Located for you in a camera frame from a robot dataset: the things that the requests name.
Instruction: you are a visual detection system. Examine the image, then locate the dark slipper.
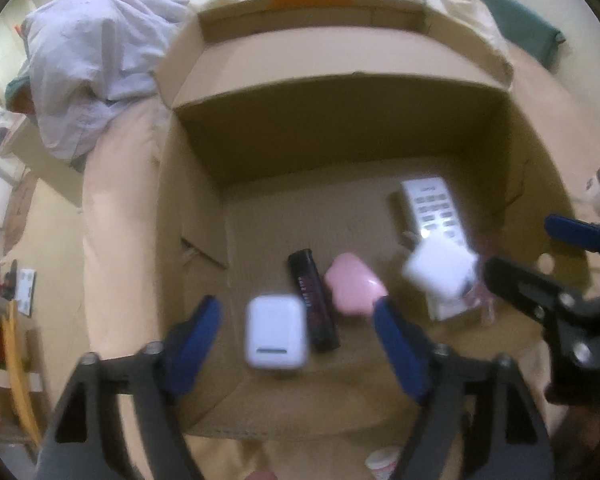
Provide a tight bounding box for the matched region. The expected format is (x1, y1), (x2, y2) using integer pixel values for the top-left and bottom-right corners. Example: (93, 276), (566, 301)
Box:
(5, 259), (20, 301)

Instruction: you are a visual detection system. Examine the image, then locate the white wall charger cube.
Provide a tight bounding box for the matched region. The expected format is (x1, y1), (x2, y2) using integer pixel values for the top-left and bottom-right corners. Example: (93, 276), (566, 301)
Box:
(402, 237), (478, 301)

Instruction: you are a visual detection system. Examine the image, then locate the yellow wooden chair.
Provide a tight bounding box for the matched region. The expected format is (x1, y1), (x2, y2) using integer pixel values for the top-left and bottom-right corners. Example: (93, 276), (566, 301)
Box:
(0, 295), (48, 446)

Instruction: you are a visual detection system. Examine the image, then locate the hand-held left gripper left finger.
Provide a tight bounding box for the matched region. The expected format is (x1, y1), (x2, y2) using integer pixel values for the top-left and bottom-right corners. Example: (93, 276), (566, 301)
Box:
(35, 295), (223, 480)

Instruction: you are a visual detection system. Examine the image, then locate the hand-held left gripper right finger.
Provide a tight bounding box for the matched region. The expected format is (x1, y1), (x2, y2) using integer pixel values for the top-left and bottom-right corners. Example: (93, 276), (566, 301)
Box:
(372, 297), (556, 480)

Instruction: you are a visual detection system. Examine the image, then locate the white remote control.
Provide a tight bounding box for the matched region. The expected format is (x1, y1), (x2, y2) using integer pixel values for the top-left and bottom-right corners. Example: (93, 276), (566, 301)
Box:
(390, 176), (483, 322)

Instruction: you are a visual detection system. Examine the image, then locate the floor scale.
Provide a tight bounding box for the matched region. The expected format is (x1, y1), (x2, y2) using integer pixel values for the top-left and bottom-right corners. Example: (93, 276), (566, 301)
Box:
(15, 267), (37, 317)

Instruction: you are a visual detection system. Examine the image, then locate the green cushion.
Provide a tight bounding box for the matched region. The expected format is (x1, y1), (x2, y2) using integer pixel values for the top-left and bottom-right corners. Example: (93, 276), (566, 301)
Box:
(407, 0), (566, 68)

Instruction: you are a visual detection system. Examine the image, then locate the cream printed duvet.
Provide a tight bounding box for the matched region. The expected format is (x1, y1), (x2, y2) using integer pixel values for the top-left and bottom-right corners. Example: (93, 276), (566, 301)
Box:
(187, 0), (513, 86)

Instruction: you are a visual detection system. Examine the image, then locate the cardboard box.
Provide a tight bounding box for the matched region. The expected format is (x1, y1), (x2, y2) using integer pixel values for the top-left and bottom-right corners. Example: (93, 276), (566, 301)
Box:
(152, 0), (591, 443)

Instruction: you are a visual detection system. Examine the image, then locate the pale blue blanket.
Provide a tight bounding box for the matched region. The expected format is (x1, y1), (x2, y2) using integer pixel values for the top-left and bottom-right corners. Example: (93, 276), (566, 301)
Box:
(22, 0), (221, 161)

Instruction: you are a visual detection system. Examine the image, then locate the black cylindrical tube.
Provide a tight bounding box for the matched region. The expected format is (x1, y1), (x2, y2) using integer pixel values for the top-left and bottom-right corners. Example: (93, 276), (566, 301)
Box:
(287, 249), (341, 353)

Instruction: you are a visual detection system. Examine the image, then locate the white earbuds case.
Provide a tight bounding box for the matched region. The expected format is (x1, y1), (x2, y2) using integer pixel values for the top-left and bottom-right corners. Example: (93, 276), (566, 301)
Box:
(245, 294), (308, 378)

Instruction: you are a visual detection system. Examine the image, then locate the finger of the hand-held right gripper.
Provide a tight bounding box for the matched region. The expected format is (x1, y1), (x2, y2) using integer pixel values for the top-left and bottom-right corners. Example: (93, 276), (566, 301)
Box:
(544, 214), (600, 251)
(482, 256), (588, 328)

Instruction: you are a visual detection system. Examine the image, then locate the pink case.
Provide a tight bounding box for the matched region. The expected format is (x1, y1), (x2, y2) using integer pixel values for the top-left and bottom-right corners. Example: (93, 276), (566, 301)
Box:
(324, 253), (388, 317)

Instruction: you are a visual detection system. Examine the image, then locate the wooden bedside cabinet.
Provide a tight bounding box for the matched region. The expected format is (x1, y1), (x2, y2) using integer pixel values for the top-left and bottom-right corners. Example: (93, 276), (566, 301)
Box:
(2, 125), (88, 206)

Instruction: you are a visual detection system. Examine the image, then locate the brown floor rug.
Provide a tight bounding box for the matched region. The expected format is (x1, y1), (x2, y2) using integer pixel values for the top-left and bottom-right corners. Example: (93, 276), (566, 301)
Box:
(2, 170), (38, 256)

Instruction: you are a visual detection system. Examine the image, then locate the teal cloth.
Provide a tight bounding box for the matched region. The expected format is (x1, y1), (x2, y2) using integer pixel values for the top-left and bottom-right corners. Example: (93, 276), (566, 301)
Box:
(5, 77), (31, 111)

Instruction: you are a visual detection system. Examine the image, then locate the white washing machine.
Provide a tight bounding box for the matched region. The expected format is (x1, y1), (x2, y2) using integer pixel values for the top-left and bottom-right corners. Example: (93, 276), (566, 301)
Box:
(0, 105), (26, 156)

